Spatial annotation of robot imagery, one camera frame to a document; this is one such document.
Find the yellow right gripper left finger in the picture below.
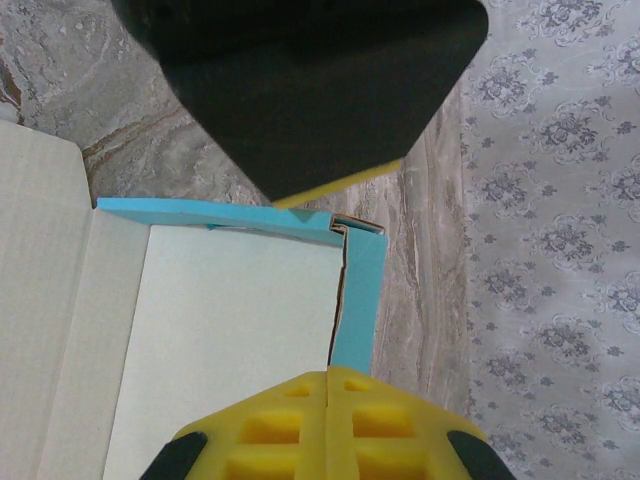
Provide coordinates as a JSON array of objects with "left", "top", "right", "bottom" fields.
[{"left": 143, "top": 368, "right": 329, "bottom": 480}]

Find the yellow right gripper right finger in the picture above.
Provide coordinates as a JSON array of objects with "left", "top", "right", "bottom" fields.
[{"left": 327, "top": 365, "right": 517, "bottom": 480}]

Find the blue and white paper box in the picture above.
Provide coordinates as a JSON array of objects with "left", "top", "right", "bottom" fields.
[{"left": 0, "top": 119, "right": 390, "bottom": 480}]

